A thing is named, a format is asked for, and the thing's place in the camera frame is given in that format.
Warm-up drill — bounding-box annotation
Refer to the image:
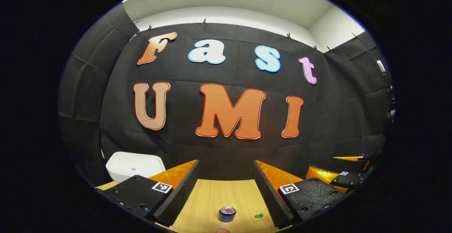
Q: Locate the black backdrop cloth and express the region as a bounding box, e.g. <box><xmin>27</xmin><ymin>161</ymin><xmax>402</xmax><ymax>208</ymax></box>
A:
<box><xmin>58</xmin><ymin>4</ymin><xmax>394</xmax><ymax>187</ymax></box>

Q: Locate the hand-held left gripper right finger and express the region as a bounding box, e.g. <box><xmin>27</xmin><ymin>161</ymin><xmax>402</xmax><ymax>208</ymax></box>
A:
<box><xmin>254</xmin><ymin>160</ymin><xmax>348</xmax><ymax>230</ymax></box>

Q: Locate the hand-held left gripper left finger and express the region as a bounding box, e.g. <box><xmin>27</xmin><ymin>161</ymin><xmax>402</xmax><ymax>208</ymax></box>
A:
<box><xmin>101</xmin><ymin>160</ymin><xmax>200</xmax><ymax>227</ymax></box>

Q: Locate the blue pop can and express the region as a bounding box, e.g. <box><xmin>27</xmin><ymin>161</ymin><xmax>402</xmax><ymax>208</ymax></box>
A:
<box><xmin>219</xmin><ymin>207</ymin><xmax>237</xmax><ymax>223</ymax></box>

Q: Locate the white desktop garbage bin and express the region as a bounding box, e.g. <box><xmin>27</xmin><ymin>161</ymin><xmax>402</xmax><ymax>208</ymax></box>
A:
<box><xmin>106</xmin><ymin>152</ymin><xmax>166</xmax><ymax>184</ymax></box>

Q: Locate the wooden desktop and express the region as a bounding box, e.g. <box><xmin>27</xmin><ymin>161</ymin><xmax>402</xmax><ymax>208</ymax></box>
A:
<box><xmin>95</xmin><ymin>178</ymin><xmax>293</xmax><ymax>233</ymax></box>

